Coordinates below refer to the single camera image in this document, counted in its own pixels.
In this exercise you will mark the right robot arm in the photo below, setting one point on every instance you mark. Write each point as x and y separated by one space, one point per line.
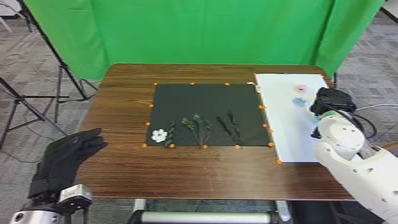
362 166

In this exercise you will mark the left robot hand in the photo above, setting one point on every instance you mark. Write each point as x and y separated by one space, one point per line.
65 156

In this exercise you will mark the black tripod stand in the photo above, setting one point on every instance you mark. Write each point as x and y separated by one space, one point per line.
24 110

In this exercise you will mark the pink flower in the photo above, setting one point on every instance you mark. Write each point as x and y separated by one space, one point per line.
303 88

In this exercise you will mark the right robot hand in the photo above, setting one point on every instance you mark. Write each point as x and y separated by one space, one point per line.
333 100

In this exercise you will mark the white flower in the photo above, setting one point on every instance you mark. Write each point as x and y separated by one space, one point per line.
159 135

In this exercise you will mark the blue flower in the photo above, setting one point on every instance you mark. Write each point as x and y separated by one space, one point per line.
317 118
300 101

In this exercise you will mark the white sheet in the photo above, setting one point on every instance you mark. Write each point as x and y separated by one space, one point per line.
291 126

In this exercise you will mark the pale grey bar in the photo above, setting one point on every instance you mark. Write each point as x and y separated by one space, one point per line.
207 217

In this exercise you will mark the green sprig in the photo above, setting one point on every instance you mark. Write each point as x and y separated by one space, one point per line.
191 124
207 130
172 131
225 124

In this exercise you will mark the dark mat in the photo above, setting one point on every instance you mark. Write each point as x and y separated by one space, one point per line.
205 103

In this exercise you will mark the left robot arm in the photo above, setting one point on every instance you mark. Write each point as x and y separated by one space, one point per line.
46 213

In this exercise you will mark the black light stand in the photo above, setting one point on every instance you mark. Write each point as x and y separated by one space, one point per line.
65 71

